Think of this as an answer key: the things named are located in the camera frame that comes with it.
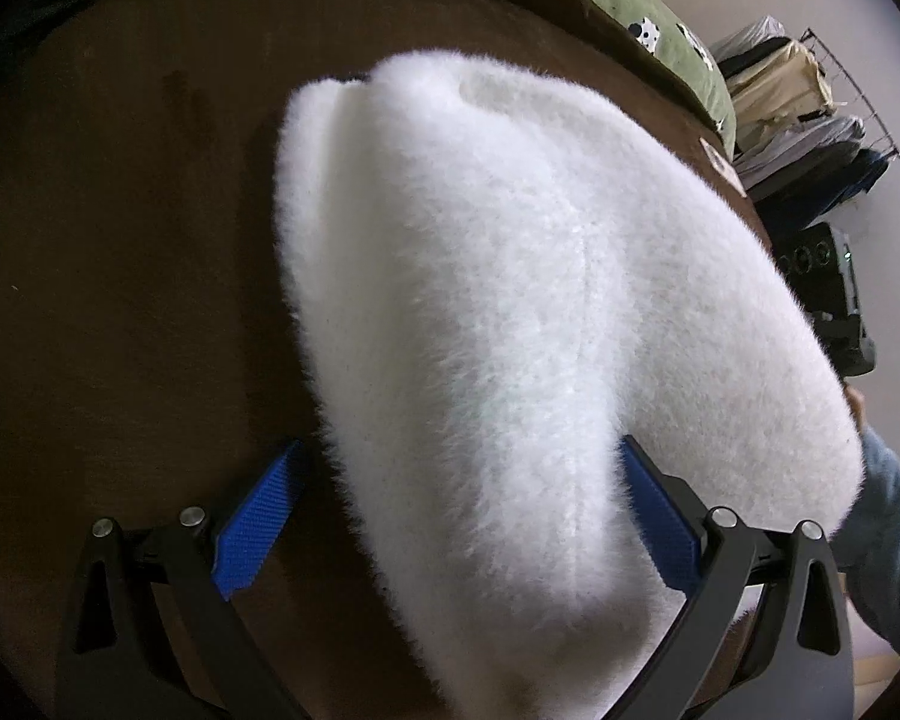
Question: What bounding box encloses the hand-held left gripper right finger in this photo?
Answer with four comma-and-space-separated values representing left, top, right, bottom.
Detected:
606, 433, 857, 720

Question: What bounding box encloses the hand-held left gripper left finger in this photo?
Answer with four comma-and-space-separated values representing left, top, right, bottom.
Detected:
56, 441, 310, 720

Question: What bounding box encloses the white fuzzy cardigan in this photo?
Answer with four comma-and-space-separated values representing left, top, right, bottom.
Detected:
271, 49, 867, 720

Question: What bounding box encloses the person's right forearm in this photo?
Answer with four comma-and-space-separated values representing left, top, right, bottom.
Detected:
832, 382, 900, 662

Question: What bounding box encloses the clothes rack with garments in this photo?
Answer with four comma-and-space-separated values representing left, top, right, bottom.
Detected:
709, 13, 900, 241

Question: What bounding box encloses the white blanket tag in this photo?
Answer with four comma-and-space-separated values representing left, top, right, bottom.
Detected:
699, 136, 749, 197

